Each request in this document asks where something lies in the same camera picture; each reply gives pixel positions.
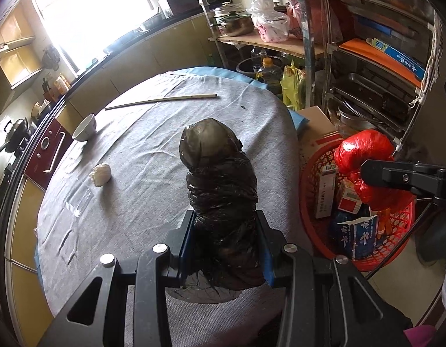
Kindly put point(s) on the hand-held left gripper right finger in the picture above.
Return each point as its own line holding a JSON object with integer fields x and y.
{"x": 265, "y": 253}

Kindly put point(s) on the grey tablecloth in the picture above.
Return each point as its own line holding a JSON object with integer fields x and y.
{"x": 143, "y": 159}

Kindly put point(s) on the stack of metal trays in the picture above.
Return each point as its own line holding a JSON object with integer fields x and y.
{"x": 371, "y": 101}

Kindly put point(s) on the cooking oil bottle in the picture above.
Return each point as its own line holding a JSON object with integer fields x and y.
{"x": 270, "y": 76}

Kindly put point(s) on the cardboard box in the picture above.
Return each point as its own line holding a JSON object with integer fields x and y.
{"x": 317, "y": 126}

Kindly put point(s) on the clear plastic blister pack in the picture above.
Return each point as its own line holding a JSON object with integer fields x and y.
{"x": 77, "y": 204}

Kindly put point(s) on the red plastic bag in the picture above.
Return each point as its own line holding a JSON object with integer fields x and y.
{"x": 364, "y": 148}

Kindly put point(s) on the white pink plastic bag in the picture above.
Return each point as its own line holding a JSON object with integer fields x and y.
{"x": 270, "y": 18}

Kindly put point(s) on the yellow plastic bag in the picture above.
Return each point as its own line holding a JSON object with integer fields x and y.
{"x": 293, "y": 86}

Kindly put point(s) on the dark red cabinet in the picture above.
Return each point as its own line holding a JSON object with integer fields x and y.
{"x": 46, "y": 148}

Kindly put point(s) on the orange condiment bottle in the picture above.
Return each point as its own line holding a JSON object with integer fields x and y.
{"x": 60, "y": 85}

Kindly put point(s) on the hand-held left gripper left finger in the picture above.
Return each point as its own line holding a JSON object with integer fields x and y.
{"x": 187, "y": 245}

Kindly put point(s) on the black wok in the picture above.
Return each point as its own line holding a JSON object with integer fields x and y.
{"x": 15, "y": 132}

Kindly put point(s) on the blue flat box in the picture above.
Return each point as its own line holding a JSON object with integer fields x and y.
{"x": 396, "y": 56}

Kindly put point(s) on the red plastic basket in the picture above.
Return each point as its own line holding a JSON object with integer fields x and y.
{"x": 313, "y": 220}

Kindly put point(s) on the red white yellow medicine box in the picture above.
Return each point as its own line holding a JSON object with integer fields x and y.
{"x": 349, "y": 198}

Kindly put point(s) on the window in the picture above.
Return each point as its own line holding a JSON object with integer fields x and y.
{"x": 89, "y": 11}

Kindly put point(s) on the crumpled white paper ball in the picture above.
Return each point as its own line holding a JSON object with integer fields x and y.
{"x": 100, "y": 175}

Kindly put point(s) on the orange foil wrapper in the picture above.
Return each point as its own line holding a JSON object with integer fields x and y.
{"x": 384, "y": 224}

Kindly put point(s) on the black plastic bag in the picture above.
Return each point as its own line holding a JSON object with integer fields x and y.
{"x": 223, "y": 188}

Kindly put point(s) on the dark kettle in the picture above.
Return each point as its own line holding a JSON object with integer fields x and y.
{"x": 51, "y": 58}

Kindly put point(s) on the white bowl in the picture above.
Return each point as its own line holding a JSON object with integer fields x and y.
{"x": 85, "y": 128}

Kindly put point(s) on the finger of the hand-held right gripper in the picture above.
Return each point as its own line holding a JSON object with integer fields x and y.
{"x": 396, "y": 175}

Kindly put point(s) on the metal storage rack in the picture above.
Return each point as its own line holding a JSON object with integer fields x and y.
{"x": 317, "y": 48}

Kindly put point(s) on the steel pot with glass lid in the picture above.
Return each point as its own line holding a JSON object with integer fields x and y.
{"x": 234, "y": 20}

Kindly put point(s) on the dark microwave oven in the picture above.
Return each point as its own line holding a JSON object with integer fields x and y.
{"x": 183, "y": 1}

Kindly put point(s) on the torn blue white packet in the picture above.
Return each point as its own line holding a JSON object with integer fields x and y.
{"x": 356, "y": 236}

